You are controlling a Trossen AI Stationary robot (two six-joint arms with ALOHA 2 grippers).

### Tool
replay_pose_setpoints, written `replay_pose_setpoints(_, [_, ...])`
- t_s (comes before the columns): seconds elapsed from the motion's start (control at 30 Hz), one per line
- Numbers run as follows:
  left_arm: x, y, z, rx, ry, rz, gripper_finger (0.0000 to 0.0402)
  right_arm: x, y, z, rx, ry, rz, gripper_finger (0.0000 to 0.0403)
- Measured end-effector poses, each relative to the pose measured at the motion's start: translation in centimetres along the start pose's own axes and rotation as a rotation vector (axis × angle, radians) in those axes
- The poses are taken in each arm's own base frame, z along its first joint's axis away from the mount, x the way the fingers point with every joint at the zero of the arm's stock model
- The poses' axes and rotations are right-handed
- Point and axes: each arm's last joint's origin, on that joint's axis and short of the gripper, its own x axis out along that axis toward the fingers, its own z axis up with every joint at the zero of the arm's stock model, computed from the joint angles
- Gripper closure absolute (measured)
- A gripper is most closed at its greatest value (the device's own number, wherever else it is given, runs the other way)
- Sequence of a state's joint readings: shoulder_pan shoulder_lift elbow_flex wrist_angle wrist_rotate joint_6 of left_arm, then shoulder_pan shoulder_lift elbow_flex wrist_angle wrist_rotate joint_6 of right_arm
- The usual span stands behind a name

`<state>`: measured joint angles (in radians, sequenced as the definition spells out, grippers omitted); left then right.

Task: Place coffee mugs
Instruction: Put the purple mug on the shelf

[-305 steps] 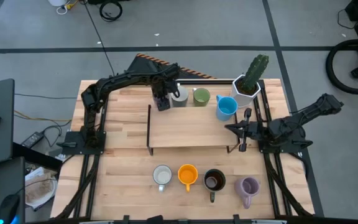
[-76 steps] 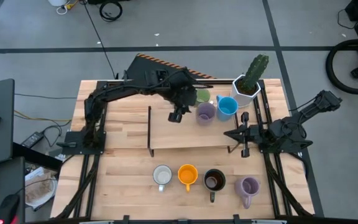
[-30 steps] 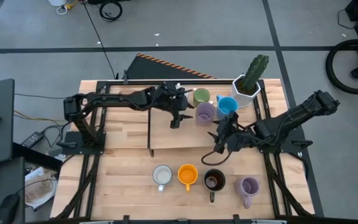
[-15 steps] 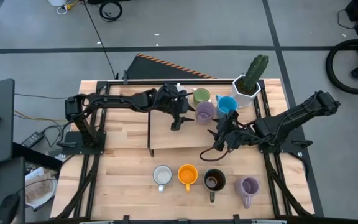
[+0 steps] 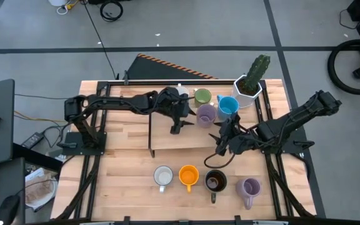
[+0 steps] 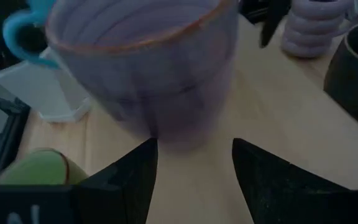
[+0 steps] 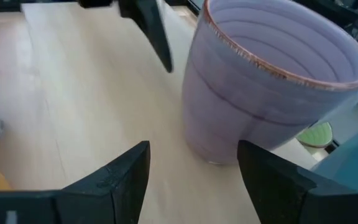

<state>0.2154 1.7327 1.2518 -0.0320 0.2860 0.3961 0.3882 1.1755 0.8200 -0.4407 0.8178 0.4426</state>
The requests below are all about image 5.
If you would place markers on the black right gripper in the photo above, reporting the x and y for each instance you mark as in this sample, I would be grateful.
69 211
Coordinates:
234 142

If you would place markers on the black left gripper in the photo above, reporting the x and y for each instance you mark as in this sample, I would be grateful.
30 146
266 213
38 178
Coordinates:
177 106

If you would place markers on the purple ribbed mug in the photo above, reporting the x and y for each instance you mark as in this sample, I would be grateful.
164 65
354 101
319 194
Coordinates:
248 187
206 115

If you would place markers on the green mug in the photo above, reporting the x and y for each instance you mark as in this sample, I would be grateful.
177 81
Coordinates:
202 97

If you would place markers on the grey mug white interior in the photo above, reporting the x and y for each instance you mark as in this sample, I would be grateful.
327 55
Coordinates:
183 90

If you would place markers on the dark teal glazed mug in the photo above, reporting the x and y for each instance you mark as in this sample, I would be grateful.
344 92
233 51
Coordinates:
216 181

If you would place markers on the yellow-orange faceted mug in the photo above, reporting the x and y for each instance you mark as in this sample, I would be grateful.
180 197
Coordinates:
188 175

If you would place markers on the white blue patterned mug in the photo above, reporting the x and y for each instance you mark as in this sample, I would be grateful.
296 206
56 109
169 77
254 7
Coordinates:
163 176

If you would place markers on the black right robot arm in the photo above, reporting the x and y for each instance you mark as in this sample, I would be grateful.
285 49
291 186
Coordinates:
292 120

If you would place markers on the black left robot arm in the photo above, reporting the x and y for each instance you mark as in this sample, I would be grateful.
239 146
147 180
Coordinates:
120 101

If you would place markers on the wooden shelf riser black legs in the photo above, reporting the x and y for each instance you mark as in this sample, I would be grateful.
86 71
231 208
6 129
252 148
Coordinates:
192 137

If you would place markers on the white hexagonal planter pot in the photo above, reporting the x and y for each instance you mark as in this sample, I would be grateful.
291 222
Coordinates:
239 97

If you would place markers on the black ramp orange stripes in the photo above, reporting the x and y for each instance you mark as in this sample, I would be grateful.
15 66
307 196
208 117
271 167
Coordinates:
155 70

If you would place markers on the green cactus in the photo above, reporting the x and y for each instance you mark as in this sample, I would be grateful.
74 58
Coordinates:
255 72

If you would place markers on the white plate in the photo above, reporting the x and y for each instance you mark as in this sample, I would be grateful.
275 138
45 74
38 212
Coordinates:
53 193

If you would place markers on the black power adapter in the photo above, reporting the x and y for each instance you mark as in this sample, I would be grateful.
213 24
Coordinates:
32 140

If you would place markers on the brown crumpled paper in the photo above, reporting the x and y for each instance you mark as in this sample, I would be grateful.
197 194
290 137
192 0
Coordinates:
39 190

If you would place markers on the white bucket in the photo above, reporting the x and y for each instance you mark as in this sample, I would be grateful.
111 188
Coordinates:
58 2

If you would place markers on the black computer mouse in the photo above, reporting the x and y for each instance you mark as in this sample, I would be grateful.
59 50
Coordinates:
8 209

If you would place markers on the black metal table frame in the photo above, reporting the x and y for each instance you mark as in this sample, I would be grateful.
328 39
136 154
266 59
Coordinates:
223 82

